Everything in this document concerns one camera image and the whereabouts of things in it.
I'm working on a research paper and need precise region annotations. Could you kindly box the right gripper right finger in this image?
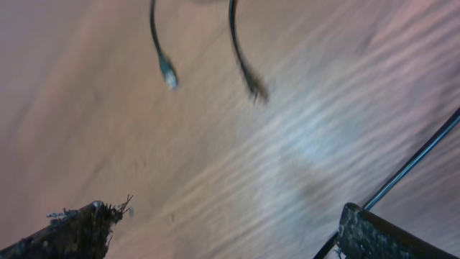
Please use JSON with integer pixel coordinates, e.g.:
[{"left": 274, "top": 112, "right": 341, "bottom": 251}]
[{"left": 336, "top": 203, "right": 458, "bottom": 259}]

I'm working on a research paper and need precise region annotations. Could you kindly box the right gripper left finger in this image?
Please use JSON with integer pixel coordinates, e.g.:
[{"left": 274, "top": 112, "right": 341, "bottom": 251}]
[{"left": 1, "top": 196, "right": 132, "bottom": 259}]

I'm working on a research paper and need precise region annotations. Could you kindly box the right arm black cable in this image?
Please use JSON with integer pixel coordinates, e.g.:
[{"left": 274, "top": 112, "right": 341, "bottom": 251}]
[{"left": 312, "top": 106, "right": 460, "bottom": 259}]

